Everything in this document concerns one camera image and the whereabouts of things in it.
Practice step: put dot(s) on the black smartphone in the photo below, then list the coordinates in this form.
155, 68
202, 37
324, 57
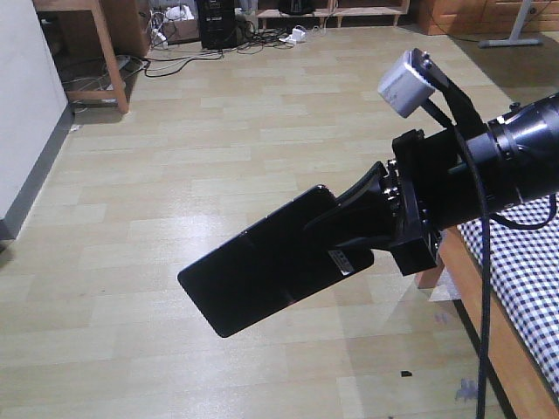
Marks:
269, 266

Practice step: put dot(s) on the black white checkered bedsheet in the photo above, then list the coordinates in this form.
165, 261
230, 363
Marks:
524, 268

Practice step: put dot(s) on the wooden bed frame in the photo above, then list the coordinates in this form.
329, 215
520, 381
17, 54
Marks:
523, 384

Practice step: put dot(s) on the wooden table leg frame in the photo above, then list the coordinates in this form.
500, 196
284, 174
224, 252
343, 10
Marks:
105, 27

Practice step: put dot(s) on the white desk with metal leg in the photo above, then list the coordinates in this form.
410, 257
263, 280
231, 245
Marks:
514, 39

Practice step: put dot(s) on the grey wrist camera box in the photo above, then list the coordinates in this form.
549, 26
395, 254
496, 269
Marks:
403, 87

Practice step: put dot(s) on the white power strip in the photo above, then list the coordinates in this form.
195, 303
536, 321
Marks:
297, 36

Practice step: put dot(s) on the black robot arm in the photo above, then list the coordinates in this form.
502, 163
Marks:
513, 160

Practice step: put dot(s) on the black computer tower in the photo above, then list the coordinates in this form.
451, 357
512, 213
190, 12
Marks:
217, 24

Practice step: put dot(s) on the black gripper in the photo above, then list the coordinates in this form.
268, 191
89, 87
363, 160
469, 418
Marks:
437, 191

